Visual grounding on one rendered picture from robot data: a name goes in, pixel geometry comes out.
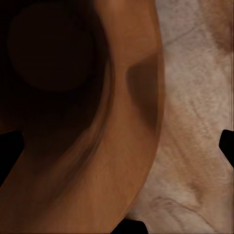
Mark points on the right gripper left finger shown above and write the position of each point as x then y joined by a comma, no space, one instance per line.
11,146

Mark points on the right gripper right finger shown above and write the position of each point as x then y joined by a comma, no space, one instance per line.
226,144

